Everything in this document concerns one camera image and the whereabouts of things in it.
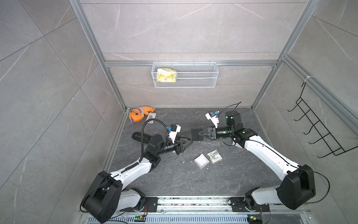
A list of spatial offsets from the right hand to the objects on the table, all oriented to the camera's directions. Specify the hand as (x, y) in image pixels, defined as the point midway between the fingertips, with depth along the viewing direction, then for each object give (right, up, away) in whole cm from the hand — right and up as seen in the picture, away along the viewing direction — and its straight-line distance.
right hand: (200, 134), depth 73 cm
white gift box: (+12, -17, +17) cm, 26 cm away
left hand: (-5, -3, -1) cm, 5 cm away
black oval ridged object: (-42, -4, +25) cm, 49 cm away
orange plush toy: (-44, +12, +32) cm, 56 cm away
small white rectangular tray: (-35, +11, +41) cm, 55 cm away
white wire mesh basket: (-4, +41, +28) cm, 50 cm away
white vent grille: (-9, -43, -3) cm, 44 cm away
